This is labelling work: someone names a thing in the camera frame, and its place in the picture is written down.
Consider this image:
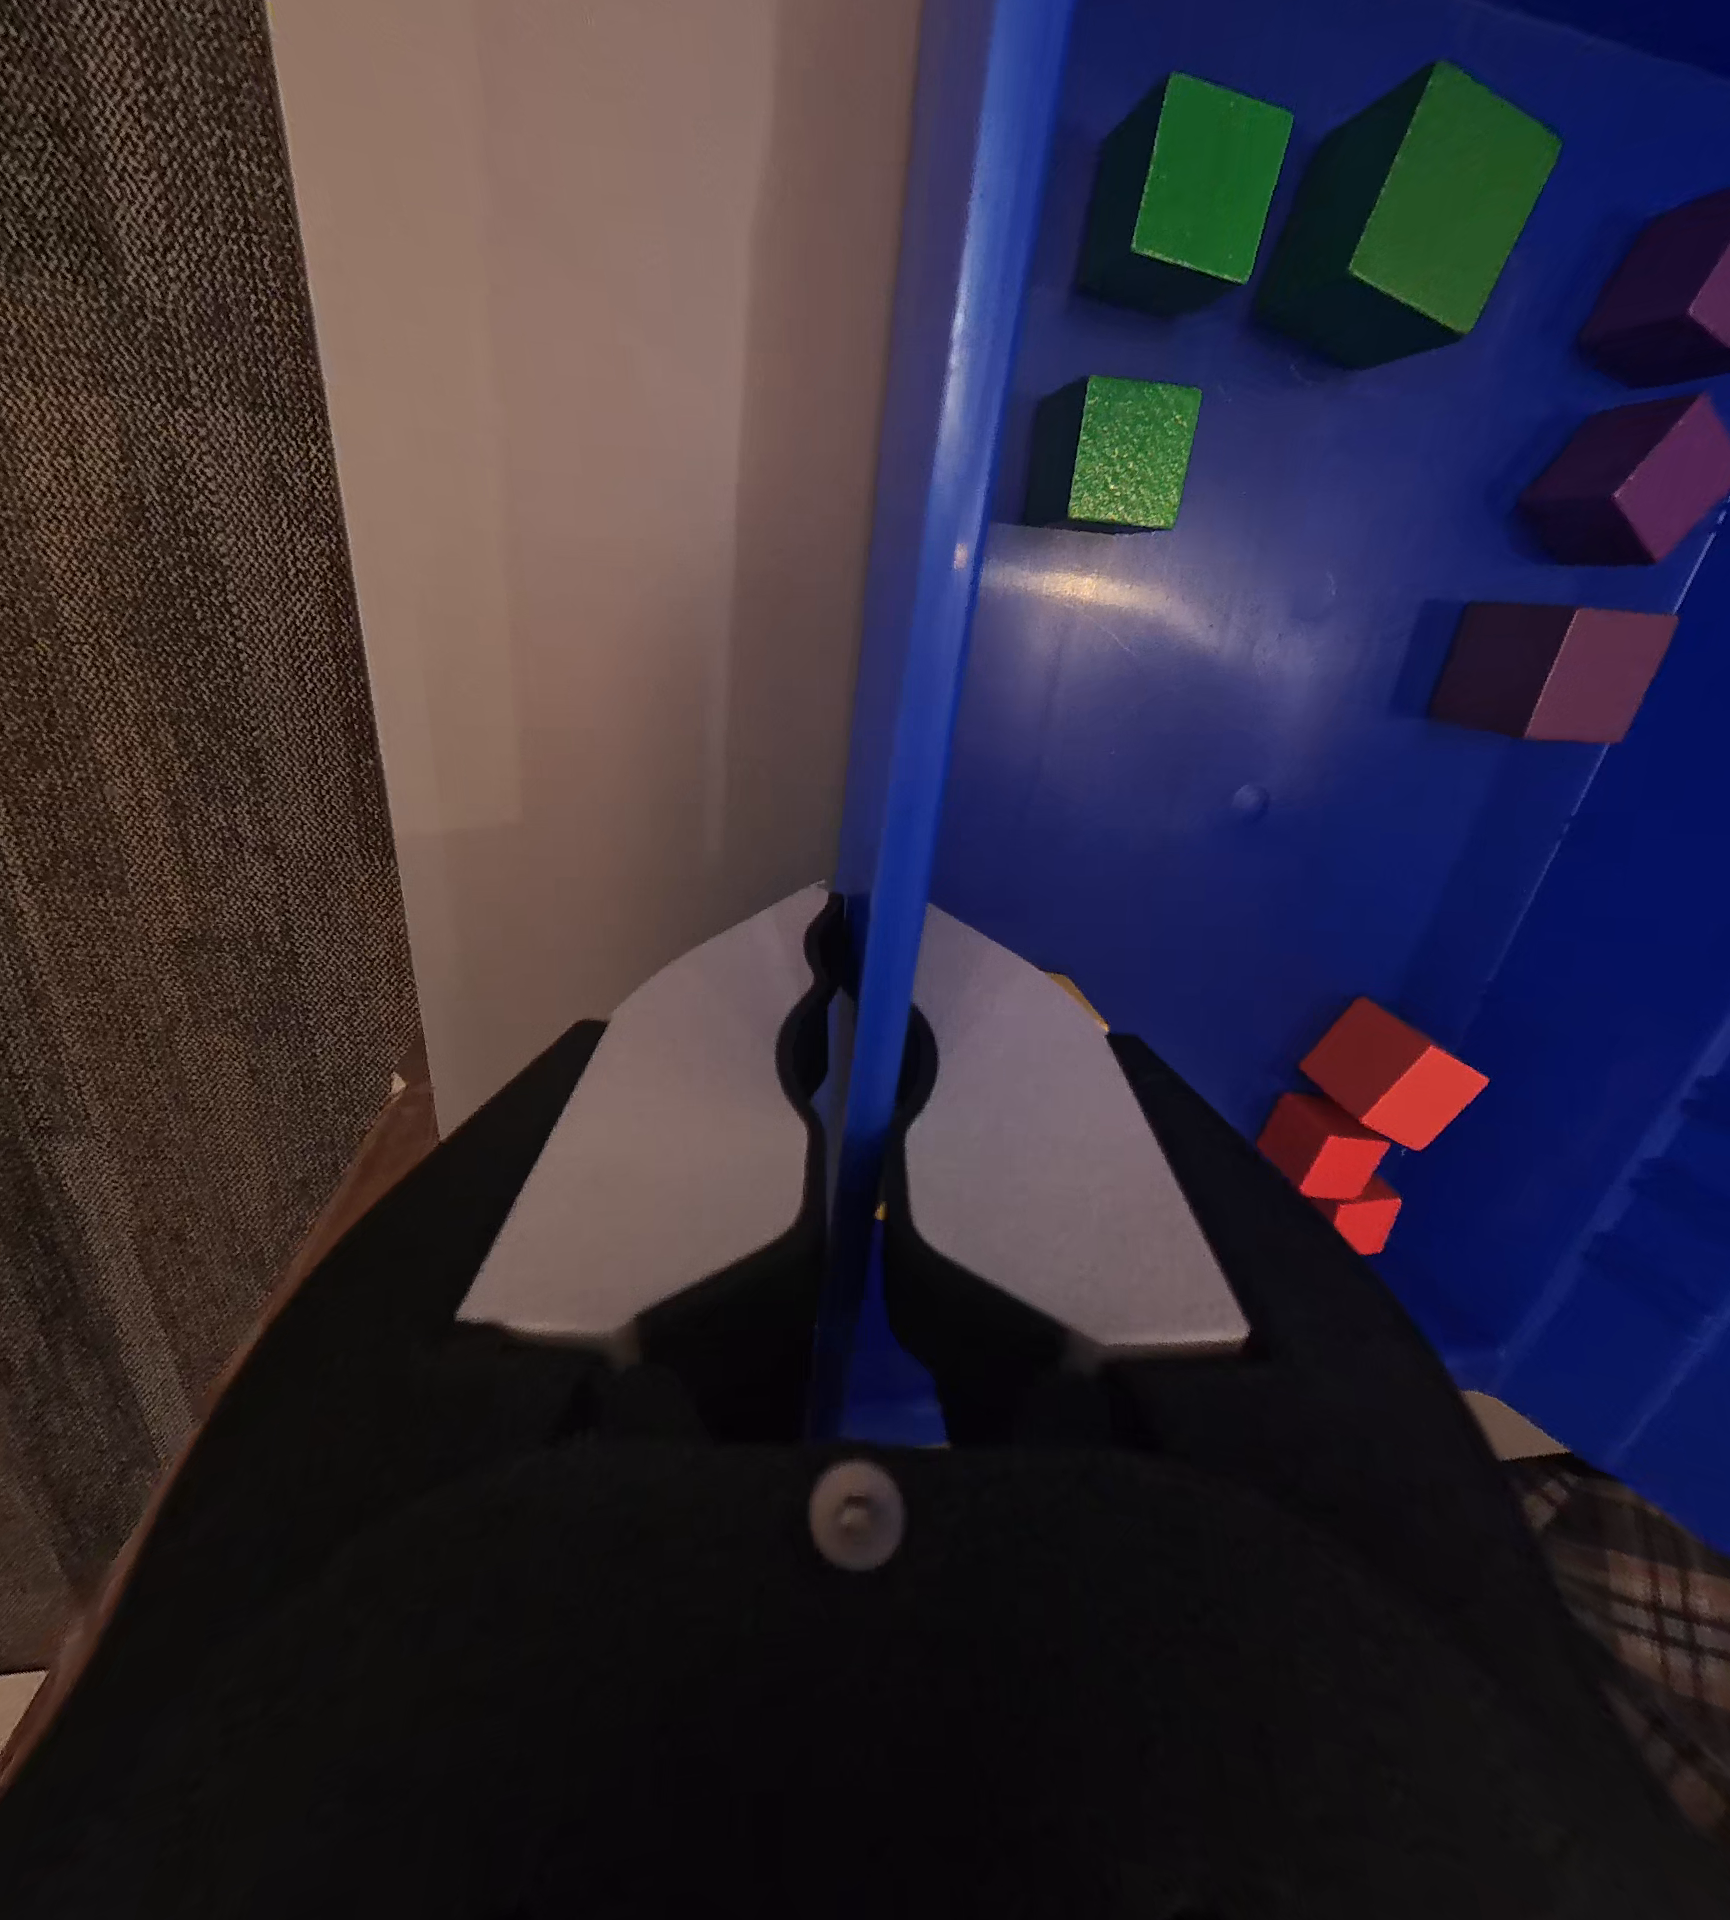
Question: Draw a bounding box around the blue plastic bin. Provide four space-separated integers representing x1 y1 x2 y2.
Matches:
807 0 1730 1561

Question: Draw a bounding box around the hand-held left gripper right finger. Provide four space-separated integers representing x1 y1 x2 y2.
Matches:
880 901 1254 1450

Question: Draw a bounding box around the green wooden cube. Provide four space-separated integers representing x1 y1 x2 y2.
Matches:
1077 73 1296 318
1028 376 1206 533
1257 59 1564 370

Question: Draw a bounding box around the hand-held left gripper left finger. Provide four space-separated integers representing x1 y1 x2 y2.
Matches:
455 881 852 1447

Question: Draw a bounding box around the person's plaid shirt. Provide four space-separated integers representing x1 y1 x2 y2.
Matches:
1509 1464 1730 1902

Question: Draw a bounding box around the red wooden cube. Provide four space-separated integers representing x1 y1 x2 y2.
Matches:
1314 1177 1405 1260
1257 1092 1394 1203
1300 998 1492 1155

